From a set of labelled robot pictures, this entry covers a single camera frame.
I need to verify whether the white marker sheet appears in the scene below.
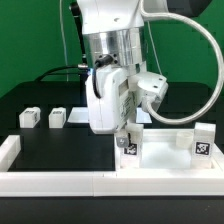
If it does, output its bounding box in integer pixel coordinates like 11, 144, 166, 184
68, 107, 152, 124

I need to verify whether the white square tabletop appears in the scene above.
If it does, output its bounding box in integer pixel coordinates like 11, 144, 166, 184
115, 129, 224, 170

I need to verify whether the black cable bundle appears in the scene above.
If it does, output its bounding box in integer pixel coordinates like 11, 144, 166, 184
34, 63, 91, 83

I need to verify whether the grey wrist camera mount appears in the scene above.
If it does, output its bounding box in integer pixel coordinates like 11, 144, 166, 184
128, 72, 168, 112

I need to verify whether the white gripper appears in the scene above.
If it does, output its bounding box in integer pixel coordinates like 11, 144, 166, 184
86, 66, 137, 148

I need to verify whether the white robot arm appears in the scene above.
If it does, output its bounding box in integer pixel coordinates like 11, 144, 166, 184
77, 0, 224, 134

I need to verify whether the white U-shaped obstacle fence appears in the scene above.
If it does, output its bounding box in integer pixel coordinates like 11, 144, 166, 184
0, 135, 224, 197

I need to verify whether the white hanging cable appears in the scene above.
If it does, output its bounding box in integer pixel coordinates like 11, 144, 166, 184
58, 0, 70, 66

